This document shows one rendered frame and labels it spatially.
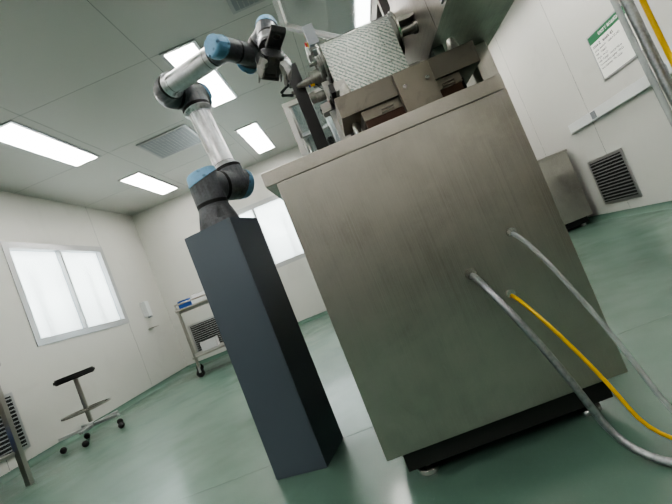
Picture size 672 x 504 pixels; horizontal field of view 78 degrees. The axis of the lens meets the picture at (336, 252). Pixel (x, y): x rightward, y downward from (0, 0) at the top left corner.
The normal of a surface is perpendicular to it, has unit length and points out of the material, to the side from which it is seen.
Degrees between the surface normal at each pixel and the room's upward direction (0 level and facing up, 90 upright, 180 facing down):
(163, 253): 90
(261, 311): 90
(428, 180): 90
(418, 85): 90
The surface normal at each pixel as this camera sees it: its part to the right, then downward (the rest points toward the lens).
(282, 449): -0.29, 0.07
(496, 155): -0.07, -0.02
